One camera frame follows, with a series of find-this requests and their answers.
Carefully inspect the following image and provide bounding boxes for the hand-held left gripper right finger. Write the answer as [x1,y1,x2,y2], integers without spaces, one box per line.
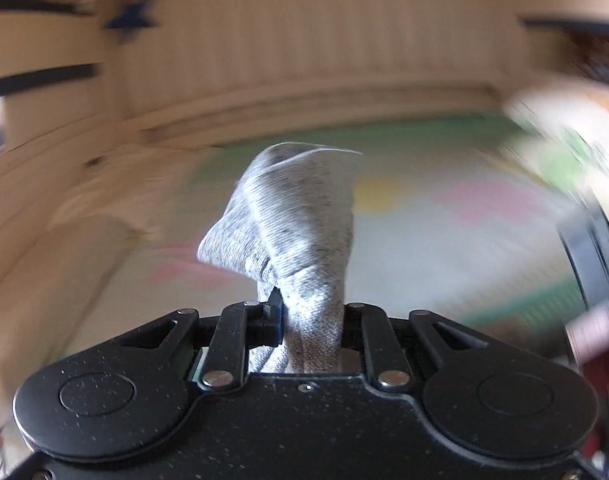
[342,302,491,394]

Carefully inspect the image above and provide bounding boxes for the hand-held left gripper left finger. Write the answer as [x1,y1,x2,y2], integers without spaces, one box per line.
[112,287,286,392]

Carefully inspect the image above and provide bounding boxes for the grey knitted sock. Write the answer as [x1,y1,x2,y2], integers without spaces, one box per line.
[196,142,366,375]

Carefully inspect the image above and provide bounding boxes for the folded floral white duvet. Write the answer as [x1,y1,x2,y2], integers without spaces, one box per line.
[502,82,609,211]

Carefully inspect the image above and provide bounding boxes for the pastel printed blanket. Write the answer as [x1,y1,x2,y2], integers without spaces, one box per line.
[59,112,605,361]

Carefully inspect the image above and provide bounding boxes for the dark red clothing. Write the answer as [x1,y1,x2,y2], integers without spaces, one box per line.
[579,350,609,480]

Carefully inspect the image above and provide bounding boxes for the blue star decoration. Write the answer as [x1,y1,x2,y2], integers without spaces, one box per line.
[104,0,156,37]

